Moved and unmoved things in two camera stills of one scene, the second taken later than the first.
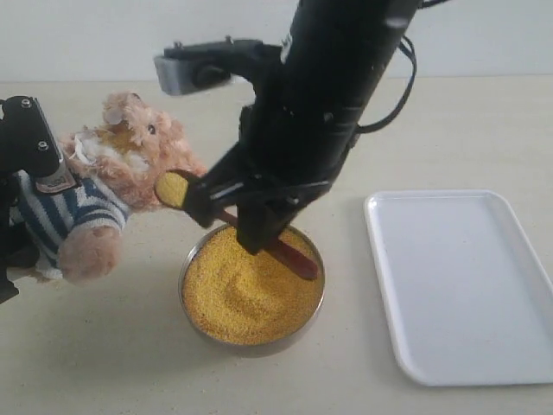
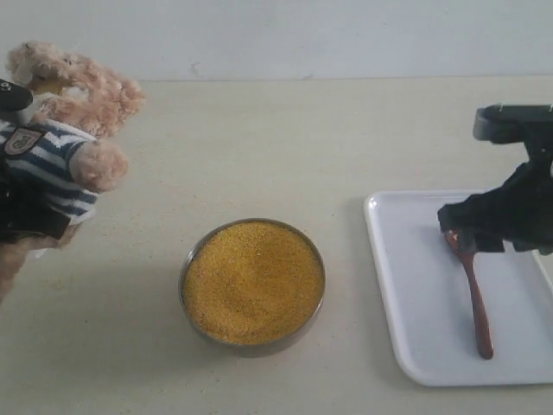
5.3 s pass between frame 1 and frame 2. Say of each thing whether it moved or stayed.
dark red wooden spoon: moved
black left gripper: moved
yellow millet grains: stayed
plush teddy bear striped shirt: moved
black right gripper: moved
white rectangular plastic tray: stayed
